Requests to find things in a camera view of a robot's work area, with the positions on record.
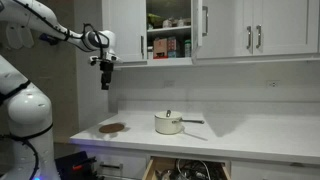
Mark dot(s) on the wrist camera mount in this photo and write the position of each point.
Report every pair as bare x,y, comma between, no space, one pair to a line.
115,59

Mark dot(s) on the closed white upper cabinet door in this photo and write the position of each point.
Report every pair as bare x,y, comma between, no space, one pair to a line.
286,26
226,30
123,30

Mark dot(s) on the wooden drawer with white front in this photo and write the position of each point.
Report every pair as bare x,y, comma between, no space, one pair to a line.
150,170

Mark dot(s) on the open white upper cabinet door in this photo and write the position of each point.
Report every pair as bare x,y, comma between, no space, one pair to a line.
196,23

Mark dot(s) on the white hanging mitt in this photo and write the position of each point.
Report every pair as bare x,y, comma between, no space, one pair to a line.
13,38
27,38

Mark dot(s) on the white upper cabinet frame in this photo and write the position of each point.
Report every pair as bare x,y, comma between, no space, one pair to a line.
170,62

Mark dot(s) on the small white bottle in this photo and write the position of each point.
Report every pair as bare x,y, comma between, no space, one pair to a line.
150,53

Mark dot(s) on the cream saucepan lid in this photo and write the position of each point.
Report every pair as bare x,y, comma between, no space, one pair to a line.
168,115

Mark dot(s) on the white lower drawer front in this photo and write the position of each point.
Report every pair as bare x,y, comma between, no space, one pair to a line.
133,165

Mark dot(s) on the small pale jar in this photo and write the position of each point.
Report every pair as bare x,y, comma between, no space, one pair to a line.
167,23
180,22

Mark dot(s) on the green food bag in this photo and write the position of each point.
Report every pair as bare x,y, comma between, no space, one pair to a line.
154,20

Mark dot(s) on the dark blue wall object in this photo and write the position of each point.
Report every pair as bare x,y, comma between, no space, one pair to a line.
48,39

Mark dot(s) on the red and blue food box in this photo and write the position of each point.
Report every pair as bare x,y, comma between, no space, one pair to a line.
172,46

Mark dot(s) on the white wall outlet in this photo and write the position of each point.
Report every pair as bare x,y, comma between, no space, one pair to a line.
169,84
273,84

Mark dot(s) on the round cork trivet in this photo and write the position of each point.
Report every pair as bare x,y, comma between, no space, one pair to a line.
111,128

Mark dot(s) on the brown cardboard food box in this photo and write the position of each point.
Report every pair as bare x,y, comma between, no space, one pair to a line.
160,46

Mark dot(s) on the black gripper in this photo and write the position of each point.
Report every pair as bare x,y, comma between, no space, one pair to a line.
106,68

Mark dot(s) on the green lidded jar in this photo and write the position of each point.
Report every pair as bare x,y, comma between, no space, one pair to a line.
187,49

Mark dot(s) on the white lower cabinet front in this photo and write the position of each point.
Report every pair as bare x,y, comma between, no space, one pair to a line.
273,171

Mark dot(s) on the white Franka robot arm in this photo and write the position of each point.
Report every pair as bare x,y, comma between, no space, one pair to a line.
26,110

